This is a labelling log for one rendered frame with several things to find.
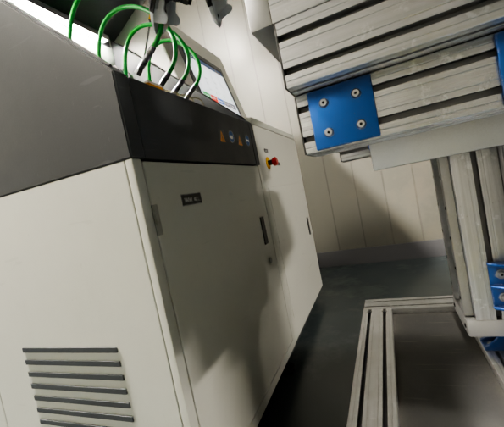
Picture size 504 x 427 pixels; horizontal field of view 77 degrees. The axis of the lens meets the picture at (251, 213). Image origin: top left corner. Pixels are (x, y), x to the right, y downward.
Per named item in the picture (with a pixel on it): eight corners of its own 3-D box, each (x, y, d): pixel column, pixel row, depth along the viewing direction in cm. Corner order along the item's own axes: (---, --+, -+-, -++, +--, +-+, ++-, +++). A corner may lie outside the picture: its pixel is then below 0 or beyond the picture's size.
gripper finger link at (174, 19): (173, 40, 93) (178, 4, 87) (158, 32, 94) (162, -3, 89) (180, 40, 95) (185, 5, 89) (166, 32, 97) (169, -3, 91)
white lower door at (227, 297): (217, 497, 64) (143, 159, 60) (207, 496, 64) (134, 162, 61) (294, 339, 124) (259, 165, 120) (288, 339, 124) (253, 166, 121)
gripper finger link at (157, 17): (160, 38, 89) (168, 1, 84) (145, 30, 90) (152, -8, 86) (168, 40, 91) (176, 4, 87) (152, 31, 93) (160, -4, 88)
